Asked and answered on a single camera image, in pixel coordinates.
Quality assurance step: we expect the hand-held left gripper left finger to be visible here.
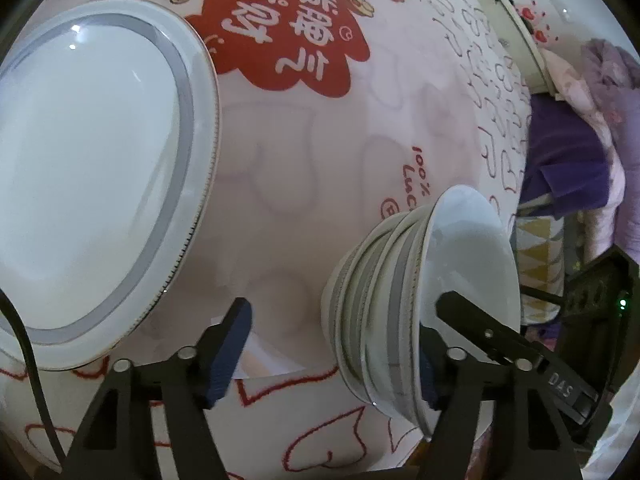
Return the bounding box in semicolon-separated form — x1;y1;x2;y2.
60;297;253;480

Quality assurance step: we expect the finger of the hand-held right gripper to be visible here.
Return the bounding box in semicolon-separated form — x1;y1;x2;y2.
435;291;544;368

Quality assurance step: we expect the red heart wall sticker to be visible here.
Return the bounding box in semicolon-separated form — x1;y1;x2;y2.
515;2;557;43

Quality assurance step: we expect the dark purple cloth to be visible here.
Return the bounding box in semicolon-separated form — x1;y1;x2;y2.
520;92;613;211

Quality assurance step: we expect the light purple fluffy blanket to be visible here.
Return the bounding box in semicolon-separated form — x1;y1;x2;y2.
580;37;640;128

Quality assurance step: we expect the grey rimmed white plate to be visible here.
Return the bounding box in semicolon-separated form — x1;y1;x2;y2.
0;0;222;371

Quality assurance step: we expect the yellow triangle pattern cloth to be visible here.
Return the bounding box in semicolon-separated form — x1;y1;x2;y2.
515;215;568;326

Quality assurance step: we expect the black cable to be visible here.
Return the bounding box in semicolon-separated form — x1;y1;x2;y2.
0;290;68;468

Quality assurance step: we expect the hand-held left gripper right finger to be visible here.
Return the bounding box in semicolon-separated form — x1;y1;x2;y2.
400;327;583;480

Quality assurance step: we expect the heart print blanket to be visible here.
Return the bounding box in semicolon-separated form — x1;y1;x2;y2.
0;0;536;480

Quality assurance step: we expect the red print plastic mat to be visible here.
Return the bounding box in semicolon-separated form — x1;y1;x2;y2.
0;0;506;381

